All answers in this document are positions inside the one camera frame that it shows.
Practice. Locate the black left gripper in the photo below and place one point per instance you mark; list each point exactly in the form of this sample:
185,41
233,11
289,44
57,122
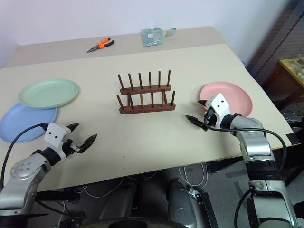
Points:
69,147

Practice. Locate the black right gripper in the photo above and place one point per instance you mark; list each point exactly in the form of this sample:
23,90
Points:
211,118

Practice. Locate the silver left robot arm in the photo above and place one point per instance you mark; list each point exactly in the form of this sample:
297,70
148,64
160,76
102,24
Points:
22,175

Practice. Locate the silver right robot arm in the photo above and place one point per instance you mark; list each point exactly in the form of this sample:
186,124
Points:
257,147

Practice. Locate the brown wooden plate rack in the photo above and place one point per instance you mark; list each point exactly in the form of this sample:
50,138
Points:
146,98

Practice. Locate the pink red plate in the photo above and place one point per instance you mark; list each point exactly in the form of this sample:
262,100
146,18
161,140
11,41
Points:
234,95

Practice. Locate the light green plate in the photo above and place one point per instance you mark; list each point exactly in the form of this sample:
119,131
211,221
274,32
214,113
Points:
48,92

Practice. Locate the light blue plate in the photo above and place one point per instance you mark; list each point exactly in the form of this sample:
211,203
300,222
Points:
21,123

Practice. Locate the dark rounded shape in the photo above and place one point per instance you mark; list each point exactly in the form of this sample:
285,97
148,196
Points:
184,204
121,202

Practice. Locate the pale green plastic pouch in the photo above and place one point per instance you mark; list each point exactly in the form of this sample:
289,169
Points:
152,37

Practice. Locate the orange black long-nose pliers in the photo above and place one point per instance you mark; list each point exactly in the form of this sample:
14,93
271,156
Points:
101,44

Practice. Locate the black flat strut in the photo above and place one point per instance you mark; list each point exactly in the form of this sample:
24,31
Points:
206,209

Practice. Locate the yellow wooden side table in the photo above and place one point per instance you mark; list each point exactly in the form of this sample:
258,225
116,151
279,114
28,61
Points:
291,73

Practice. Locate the grey pegboard panel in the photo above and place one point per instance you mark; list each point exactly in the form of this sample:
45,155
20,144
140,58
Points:
278,35

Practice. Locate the clear glass jar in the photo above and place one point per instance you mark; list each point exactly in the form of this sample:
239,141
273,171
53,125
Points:
300,62

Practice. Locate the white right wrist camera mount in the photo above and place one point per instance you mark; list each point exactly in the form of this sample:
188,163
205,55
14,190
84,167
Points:
219,107

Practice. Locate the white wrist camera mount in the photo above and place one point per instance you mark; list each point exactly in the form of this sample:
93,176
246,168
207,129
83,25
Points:
55,135
219,107

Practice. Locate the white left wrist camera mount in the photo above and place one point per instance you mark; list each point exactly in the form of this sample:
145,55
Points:
55,135

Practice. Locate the black table bracket bar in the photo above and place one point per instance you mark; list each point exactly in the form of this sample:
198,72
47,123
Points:
57,196
225,165

